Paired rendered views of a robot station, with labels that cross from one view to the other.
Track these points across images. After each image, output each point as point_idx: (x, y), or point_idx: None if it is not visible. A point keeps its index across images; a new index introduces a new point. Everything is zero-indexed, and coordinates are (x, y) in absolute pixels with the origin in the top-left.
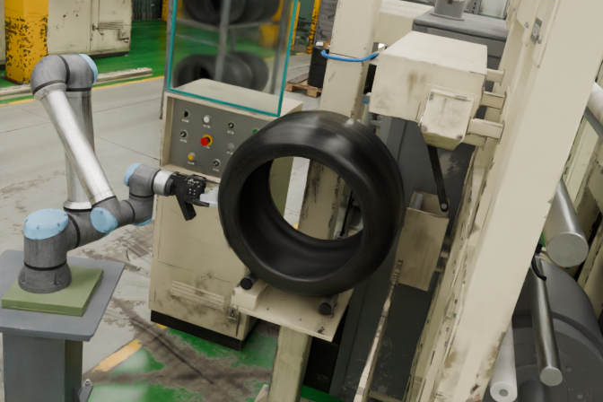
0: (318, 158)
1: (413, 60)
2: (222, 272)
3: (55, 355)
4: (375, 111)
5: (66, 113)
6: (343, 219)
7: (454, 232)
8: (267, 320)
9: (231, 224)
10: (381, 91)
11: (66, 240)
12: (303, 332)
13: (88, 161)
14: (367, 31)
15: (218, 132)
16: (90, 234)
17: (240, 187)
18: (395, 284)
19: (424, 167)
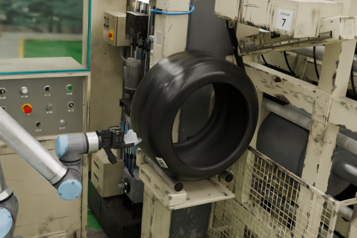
0: (223, 80)
1: (314, 2)
2: (62, 210)
3: None
4: (297, 36)
5: (3, 112)
6: None
7: None
8: (195, 205)
9: (169, 148)
10: (299, 24)
11: (13, 228)
12: (218, 200)
13: (40, 147)
14: None
15: (36, 98)
16: (16, 217)
17: (175, 118)
18: (251, 146)
19: None
